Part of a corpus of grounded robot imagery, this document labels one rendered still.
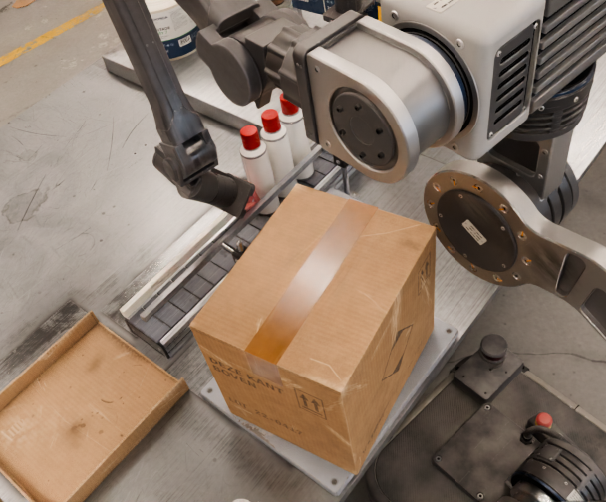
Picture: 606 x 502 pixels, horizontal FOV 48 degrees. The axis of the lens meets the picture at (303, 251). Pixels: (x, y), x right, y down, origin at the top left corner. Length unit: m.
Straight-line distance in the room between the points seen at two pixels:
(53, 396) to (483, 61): 0.98
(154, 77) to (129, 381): 0.55
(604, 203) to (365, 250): 1.75
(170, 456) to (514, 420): 0.95
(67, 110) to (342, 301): 1.19
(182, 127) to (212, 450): 0.53
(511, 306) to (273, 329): 1.47
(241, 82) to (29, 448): 0.79
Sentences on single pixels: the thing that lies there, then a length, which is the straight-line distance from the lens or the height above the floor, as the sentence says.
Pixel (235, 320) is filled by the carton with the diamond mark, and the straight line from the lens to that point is 0.94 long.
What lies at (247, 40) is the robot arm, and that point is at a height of 1.47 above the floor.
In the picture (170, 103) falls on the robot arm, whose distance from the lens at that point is 1.10.
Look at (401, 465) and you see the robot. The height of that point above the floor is 0.24.
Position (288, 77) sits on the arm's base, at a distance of 0.71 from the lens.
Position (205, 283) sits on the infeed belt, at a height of 0.88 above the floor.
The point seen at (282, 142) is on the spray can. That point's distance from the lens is 1.31.
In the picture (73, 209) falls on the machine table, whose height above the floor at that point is 0.83.
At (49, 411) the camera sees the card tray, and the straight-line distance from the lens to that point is 1.32.
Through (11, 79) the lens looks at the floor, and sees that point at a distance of 3.87.
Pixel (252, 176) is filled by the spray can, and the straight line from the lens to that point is 1.31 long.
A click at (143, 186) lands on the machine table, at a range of 1.62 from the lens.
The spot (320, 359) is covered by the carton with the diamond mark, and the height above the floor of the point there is 1.12.
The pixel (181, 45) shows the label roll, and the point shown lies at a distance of 1.88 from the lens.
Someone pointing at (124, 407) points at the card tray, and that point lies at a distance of 1.27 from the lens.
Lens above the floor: 1.88
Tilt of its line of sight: 50 degrees down
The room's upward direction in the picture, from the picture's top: 12 degrees counter-clockwise
